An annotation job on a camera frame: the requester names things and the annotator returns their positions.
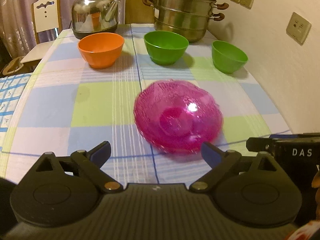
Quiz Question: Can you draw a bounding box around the pink glass bowl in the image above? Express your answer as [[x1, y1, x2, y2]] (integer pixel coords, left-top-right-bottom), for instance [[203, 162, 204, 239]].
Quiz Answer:
[[133, 80, 223, 154]]

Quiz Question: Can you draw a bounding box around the small green plastic bowl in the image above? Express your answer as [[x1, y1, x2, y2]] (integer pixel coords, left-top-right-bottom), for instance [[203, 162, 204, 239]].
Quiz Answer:
[[212, 40, 248, 74]]

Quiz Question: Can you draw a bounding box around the person's right hand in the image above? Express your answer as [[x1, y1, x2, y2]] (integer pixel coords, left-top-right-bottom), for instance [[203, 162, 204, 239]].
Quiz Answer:
[[285, 172, 320, 240]]

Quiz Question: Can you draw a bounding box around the checkered tablecloth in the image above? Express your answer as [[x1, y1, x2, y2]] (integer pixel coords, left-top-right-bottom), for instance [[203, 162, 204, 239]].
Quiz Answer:
[[1, 24, 290, 184]]

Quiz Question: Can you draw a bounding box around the orange plastic bowl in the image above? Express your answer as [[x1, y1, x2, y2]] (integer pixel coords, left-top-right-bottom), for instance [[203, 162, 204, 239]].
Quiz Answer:
[[78, 33, 125, 69]]

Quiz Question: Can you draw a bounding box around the large green plastic bowl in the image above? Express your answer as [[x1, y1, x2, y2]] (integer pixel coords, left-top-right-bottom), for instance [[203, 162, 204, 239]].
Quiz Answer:
[[144, 30, 189, 66]]

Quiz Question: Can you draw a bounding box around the stainless steel kettle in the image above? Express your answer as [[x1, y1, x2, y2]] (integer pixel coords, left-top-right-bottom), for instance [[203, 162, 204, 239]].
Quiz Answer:
[[71, 0, 120, 40]]

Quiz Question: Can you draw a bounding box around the pink curtain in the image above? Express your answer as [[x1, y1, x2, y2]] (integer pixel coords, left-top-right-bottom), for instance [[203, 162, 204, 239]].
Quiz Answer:
[[0, 0, 126, 58]]

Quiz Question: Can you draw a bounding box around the white wooden chair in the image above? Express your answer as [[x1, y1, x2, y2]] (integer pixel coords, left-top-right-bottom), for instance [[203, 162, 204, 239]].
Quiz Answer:
[[21, 0, 62, 64]]

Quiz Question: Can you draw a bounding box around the stainless steel steamer pot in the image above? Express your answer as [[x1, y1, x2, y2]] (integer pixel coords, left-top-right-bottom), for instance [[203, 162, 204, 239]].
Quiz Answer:
[[142, 0, 229, 43]]

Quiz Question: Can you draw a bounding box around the white single wall socket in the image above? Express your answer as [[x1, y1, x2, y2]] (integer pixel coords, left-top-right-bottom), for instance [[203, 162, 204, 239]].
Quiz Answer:
[[286, 12, 312, 45]]

